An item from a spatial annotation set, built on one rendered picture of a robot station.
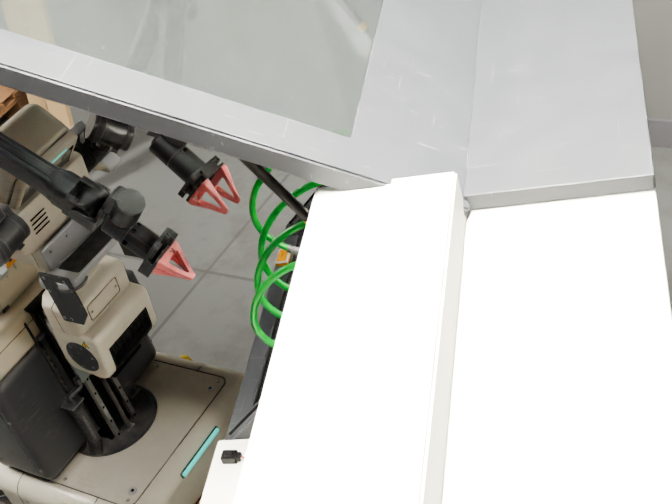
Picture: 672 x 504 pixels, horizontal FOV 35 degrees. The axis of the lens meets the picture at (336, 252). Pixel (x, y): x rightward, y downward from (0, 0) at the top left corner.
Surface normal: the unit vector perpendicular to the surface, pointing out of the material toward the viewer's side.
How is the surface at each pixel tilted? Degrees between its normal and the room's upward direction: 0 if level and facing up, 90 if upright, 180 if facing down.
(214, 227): 0
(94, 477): 0
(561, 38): 0
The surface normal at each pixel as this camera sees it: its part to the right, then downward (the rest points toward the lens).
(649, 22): -0.48, 0.64
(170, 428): -0.25, -0.75
